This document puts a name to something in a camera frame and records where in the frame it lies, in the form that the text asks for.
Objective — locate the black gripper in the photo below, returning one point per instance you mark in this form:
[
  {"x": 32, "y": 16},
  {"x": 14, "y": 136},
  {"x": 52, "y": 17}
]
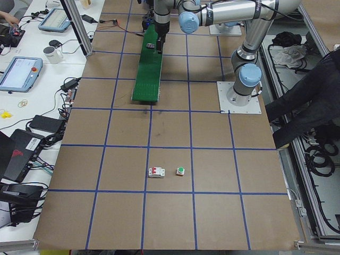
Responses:
[{"x": 162, "y": 28}]

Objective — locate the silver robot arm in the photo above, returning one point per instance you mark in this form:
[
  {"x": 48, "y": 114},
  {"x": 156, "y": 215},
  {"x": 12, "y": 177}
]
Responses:
[{"x": 223, "y": 18}]

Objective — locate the green conveyor belt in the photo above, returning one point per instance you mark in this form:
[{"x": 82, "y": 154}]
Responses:
[{"x": 147, "y": 82}]

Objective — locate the upper teach pendant tablet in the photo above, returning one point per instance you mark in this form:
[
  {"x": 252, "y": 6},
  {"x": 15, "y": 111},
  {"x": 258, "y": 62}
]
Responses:
[{"x": 55, "y": 21}]

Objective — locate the teach pendant tablet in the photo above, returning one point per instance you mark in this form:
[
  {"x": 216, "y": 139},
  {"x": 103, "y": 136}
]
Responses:
[
  {"x": 21, "y": 74},
  {"x": 55, "y": 21}
]

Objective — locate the white coffee mug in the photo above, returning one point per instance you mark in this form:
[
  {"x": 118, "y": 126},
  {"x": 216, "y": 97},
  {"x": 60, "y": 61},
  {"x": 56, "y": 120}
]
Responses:
[{"x": 53, "y": 55}]

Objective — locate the white red circuit breaker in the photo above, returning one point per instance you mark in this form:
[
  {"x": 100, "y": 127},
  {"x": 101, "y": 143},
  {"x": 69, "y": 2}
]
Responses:
[{"x": 156, "y": 172}]

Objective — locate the lower teach pendant tablet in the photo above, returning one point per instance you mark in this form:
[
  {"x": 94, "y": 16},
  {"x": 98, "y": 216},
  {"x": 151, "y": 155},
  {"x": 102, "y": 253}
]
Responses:
[{"x": 21, "y": 74}]

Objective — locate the black power adapter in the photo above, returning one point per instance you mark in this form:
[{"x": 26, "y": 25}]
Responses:
[{"x": 47, "y": 124}]

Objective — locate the person in black clothes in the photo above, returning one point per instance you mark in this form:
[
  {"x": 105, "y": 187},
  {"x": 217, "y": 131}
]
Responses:
[{"x": 319, "y": 88}]

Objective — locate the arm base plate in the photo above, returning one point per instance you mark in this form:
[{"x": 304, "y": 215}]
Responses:
[
  {"x": 232, "y": 103},
  {"x": 226, "y": 29}
]

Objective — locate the aluminium frame post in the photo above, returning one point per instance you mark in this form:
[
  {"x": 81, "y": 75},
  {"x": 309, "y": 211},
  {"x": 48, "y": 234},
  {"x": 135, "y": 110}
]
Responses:
[{"x": 74, "y": 17}]

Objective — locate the green push button switch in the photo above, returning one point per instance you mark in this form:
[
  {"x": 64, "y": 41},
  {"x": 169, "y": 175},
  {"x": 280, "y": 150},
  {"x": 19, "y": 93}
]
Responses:
[{"x": 180, "y": 171}]

